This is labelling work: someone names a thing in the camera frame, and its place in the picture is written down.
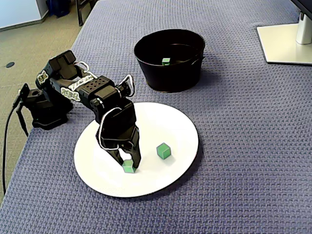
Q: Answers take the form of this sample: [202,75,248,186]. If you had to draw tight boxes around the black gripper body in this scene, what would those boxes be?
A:
[97,101,137,150]

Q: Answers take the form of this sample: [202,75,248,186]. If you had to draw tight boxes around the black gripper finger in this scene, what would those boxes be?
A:
[126,127,142,170]
[106,146,125,168]

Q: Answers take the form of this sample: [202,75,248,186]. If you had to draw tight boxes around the white round plate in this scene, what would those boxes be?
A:
[73,101,199,198]

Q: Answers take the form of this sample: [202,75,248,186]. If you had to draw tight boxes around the black round container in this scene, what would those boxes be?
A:
[133,28,207,94]

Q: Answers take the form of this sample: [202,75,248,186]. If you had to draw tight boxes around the blue waffle cloth mat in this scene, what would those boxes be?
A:
[0,0,312,234]

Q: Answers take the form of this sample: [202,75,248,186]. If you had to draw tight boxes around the dark metal furniture leg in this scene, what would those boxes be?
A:
[75,0,99,27]

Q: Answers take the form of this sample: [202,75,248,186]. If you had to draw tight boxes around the dark blue bin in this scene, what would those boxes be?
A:
[45,0,72,18]

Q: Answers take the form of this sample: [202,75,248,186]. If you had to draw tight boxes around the white monitor stand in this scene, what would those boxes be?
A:
[256,12,312,66]

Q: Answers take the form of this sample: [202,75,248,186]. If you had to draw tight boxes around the short black power cable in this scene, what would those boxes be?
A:
[16,103,29,137]

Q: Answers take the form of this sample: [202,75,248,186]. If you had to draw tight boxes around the long black cable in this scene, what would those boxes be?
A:
[1,96,24,195]

